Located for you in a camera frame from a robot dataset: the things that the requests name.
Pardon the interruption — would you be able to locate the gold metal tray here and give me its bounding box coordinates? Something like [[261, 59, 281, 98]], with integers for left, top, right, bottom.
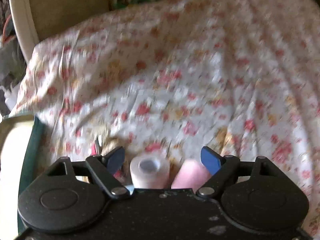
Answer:
[[1, 114, 44, 239]]

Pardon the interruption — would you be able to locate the pink bandage tape roll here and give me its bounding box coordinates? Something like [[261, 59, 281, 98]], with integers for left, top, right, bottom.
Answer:
[[130, 154, 170, 189]]

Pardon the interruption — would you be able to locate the pink cloth with band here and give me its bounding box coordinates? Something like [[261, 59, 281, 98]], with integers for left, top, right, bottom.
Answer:
[[171, 159, 212, 193]]

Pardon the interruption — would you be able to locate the floral tablecloth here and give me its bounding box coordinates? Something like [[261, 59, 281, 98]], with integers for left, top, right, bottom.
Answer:
[[14, 0, 319, 239]]

